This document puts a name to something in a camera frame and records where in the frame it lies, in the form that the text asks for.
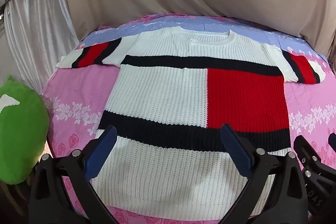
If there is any white satin curtain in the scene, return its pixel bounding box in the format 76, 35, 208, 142
0, 0, 79, 83

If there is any white red navy knit sweater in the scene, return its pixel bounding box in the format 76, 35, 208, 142
56, 26, 325, 215

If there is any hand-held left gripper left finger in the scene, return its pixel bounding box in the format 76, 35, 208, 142
29, 125, 118, 224

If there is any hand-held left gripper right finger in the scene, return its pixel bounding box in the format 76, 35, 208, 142
219, 124, 308, 224

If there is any green plush pillow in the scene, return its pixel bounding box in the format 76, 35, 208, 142
0, 75, 50, 185

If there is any pink floral bed sheet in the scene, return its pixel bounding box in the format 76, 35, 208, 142
39, 13, 336, 224

